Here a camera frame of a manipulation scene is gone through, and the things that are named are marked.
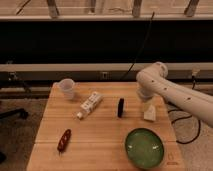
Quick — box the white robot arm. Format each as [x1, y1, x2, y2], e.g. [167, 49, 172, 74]
[136, 62, 213, 128]

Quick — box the black standing eraser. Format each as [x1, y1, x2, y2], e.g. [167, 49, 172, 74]
[117, 98, 124, 118]

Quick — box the white milk carton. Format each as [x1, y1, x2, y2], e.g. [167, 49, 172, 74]
[77, 92, 103, 120]

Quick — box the clear plastic measuring cup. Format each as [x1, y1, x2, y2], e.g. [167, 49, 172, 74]
[58, 79, 75, 100]

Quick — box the white soap block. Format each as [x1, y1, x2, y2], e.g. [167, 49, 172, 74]
[144, 105, 156, 122]

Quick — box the red chili pepper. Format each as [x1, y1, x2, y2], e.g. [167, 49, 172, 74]
[57, 129, 71, 153]

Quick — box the green plate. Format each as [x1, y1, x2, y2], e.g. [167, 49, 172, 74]
[125, 128, 164, 169]

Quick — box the black office chair base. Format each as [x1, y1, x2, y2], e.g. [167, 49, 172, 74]
[0, 108, 29, 119]

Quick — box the black hanging cable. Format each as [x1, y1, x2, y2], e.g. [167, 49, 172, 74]
[119, 11, 156, 82]

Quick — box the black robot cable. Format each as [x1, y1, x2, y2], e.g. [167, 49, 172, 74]
[167, 103, 202, 145]

